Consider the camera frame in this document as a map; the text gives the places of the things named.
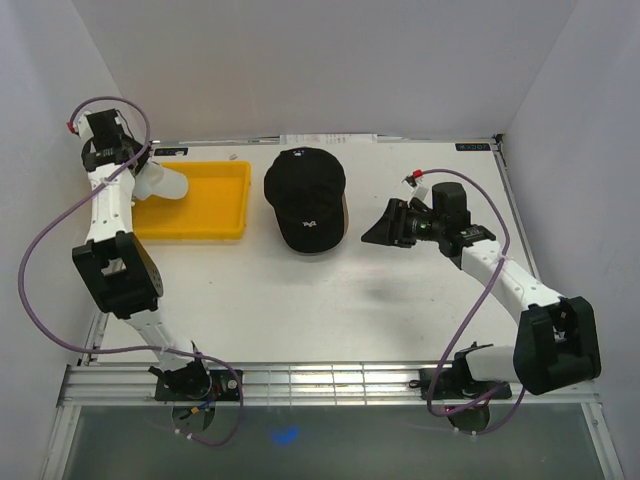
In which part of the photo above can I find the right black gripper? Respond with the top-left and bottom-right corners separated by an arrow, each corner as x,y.
360,199 -> 444,249

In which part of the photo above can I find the white cap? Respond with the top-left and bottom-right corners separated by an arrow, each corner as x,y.
133,161 -> 189,201

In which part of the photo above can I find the beige baseball cap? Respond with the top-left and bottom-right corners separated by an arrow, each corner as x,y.
298,195 -> 349,255

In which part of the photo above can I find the plain black cap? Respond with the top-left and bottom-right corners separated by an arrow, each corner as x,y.
263,146 -> 346,254

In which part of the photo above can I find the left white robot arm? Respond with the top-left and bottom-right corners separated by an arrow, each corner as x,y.
72,109 -> 212,400

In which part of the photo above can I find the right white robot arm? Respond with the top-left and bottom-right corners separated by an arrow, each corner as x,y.
361,182 -> 602,400

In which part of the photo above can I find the yellow plastic tray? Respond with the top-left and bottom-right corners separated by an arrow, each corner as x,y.
132,161 -> 251,241

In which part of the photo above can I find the black logo plate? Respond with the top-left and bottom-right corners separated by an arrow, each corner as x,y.
455,143 -> 491,152

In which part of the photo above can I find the white paper label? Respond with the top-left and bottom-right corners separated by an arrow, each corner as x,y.
280,133 -> 378,146

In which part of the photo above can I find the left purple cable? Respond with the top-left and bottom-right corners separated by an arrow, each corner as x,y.
17,95 -> 246,446

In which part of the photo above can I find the purple cable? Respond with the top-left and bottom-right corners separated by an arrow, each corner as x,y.
422,167 -> 526,435
17,95 -> 246,446

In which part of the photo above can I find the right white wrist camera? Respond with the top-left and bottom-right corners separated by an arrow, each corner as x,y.
403,170 -> 430,202

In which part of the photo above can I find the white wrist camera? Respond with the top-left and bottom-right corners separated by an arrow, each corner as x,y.
66,109 -> 123,140
403,170 -> 430,202

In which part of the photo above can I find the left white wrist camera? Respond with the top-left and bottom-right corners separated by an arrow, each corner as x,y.
66,109 -> 123,140

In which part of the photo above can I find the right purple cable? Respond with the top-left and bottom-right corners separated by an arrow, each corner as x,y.
422,167 -> 526,435

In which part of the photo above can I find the aluminium front rail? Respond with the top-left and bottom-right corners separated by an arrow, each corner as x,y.
57,362 -> 599,407

